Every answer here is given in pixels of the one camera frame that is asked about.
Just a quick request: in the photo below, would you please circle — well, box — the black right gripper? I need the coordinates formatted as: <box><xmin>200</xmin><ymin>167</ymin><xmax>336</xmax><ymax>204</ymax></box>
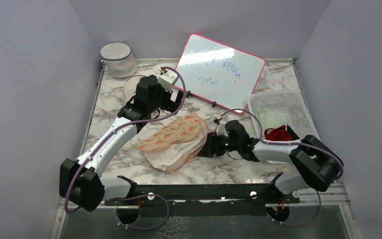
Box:
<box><xmin>198</xmin><ymin>131</ymin><xmax>240</xmax><ymax>156</ymax></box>

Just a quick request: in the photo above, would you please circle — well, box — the floral mesh laundry bag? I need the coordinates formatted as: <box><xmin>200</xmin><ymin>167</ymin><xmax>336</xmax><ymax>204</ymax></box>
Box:
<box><xmin>135</xmin><ymin>114</ymin><xmax>209</xmax><ymax>172</ymax></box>

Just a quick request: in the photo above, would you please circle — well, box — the white bra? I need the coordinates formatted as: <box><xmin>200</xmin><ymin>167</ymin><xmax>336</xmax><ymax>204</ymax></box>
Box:
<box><xmin>141</xmin><ymin>127</ymin><xmax>207</xmax><ymax>172</ymax></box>

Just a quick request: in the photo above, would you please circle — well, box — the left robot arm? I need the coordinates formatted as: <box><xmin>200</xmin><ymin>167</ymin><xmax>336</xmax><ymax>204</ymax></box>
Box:
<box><xmin>59</xmin><ymin>75</ymin><xmax>188</xmax><ymax>214</ymax></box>

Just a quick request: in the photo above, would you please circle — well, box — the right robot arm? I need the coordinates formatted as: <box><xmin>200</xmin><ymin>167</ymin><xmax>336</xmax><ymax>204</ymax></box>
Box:
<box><xmin>198</xmin><ymin>120</ymin><xmax>344</xmax><ymax>203</ymax></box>

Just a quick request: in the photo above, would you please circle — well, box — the white cylindrical mesh laundry bag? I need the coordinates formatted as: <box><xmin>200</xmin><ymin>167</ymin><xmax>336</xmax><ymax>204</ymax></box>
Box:
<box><xmin>100</xmin><ymin>42</ymin><xmax>137</xmax><ymax>78</ymax></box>

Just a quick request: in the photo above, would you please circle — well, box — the black front mounting bar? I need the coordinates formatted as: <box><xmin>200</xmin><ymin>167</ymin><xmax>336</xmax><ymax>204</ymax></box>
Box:
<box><xmin>104</xmin><ymin>183</ymin><xmax>300</xmax><ymax>217</ymax></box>

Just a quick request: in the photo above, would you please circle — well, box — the white garment in basket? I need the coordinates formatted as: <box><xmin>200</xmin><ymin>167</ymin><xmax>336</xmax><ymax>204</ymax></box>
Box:
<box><xmin>256</xmin><ymin>108</ymin><xmax>288</xmax><ymax>130</ymax></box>

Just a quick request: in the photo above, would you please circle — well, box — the pink-framed whiteboard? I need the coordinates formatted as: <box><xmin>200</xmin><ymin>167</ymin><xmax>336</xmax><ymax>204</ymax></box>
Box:
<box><xmin>175</xmin><ymin>33</ymin><xmax>266</xmax><ymax>109</ymax></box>

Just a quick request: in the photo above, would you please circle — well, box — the red garment in basket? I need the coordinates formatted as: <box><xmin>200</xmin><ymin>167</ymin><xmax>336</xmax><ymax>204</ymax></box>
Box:
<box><xmin>264</xmin><ymin>125</ymin><xmax>292</xmax><ymax>141</ymax></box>

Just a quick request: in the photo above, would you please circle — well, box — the white plastic basket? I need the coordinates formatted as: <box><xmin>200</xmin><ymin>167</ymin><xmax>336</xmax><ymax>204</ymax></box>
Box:
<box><xmin>246</xmin><ymin>91</ymin><xmax>320</xmax><ymax>165</ymax></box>

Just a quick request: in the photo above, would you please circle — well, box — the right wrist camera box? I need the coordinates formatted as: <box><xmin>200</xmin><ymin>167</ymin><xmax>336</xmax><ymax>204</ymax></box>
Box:
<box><xmin>213</xmin><ymin>118</ymin><xmax>228</xmax><ymax>136</ymax></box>

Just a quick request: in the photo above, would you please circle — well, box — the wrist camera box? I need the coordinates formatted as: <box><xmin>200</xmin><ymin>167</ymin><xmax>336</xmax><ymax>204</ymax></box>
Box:
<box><xmin>157</xmin><ymin>70</ymin><xmax>179</xmax><ymax>93</ymax></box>
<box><xmin>213</xmin><ymin>118</ymin><xmax>228</xmax><ymax>136</ymax></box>

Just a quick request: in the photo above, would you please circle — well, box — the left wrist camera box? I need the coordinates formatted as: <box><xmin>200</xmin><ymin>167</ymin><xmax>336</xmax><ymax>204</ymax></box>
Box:
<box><xmin>157</xmin><ymin>70</ymin><xmax>179</xmax><ymax>93</ymax></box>

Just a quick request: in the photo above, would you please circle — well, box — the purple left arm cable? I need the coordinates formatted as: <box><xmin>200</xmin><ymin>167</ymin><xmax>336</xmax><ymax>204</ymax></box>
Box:
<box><xmin>64</xmin><ymin>66</ymin><xmax>188</xmax><ymax>231</ymax></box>

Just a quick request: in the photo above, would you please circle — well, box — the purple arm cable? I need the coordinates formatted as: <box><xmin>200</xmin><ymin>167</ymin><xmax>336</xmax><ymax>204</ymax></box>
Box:
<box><xmin>217</xmin><ymin>109</ymin><xmax>345</xmax><ymax>229</ymax></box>
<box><xmin>64</xmin><ymin>66</ymin><xmax>188</xmax><ymax>231</ymax></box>

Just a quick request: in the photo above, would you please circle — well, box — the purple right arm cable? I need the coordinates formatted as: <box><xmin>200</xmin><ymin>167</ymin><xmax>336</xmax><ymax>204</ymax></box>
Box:
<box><xmin>217</xmin><ymin>109</ymin><xmax>345</xmax><ymax>229</ymax></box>

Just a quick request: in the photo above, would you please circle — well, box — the aluminium table edge rail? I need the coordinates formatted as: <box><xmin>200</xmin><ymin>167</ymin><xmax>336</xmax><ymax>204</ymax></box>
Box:
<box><xmin>78</xmin><ymin>60</ymin><xmax>106</xmax><ymax>155</ymax></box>

